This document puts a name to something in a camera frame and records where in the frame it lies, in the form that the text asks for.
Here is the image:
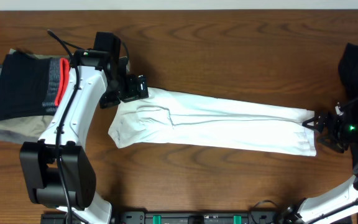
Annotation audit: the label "folded khaki garment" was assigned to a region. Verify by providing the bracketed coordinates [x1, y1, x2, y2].
[0, 50, 70, 138]

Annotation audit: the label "folded black garment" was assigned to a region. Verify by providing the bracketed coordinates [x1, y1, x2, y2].
[0, 52, 53, 121]

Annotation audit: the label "white t-shirt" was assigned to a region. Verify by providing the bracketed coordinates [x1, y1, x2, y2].
[108, 88, 316, 156]

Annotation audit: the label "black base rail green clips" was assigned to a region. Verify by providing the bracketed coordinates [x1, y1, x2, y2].
[40, 210, 291, 224]

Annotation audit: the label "folded grey red-trimmed garment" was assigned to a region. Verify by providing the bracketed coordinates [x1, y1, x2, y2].
[42, 57, 70, 115]

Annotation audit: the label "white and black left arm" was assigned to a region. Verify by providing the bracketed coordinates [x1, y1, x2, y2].
[19, 49, 148, 223]

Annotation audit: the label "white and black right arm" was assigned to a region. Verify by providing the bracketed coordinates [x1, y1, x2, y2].
[282, 106, 358, 223]

